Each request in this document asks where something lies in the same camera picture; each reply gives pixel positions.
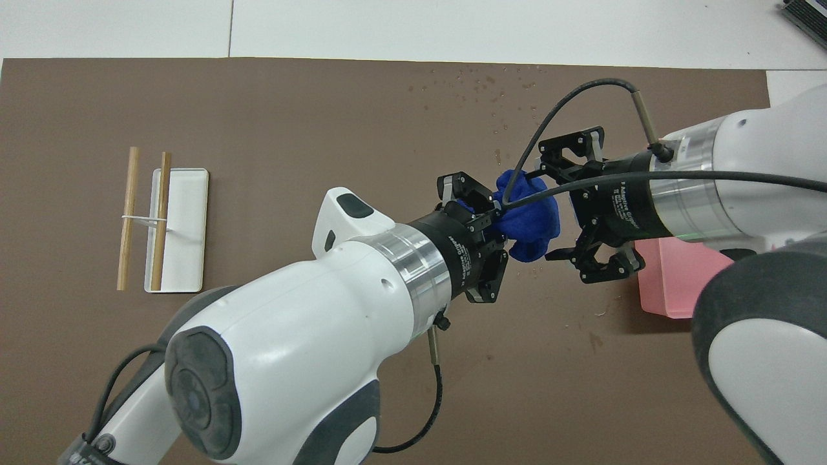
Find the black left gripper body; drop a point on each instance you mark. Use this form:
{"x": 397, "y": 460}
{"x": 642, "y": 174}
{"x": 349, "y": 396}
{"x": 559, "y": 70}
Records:
{"x": 459, "y": 252}

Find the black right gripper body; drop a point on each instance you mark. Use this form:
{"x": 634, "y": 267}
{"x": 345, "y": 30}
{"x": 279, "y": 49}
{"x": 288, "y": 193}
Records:
{"x": 617, "y": 203}

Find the blue towel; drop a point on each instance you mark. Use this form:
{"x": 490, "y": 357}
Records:
{"x": 533, "y": 223}

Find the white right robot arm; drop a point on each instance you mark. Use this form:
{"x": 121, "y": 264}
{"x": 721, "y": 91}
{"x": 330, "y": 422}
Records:
{"x": 756, "y": 181}

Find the white towel rack base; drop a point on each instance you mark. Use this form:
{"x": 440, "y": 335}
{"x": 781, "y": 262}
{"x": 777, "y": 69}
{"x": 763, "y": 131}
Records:
{"x": 187, "y": 232}

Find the pink plastic bin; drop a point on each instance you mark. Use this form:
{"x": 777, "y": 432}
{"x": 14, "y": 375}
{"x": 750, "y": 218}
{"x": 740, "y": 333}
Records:
{"x": 672, "y": 284}

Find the brown table mat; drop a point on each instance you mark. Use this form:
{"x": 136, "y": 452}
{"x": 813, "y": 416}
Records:
{"x": 291, "y": 116}

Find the dark laptop corner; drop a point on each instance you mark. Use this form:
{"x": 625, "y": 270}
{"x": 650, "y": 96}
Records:
{"x": 807, "y": 13}

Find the wooden rack rod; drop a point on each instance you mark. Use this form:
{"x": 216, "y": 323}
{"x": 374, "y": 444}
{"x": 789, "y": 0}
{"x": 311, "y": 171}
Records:
{"x": 129, "y": 187}

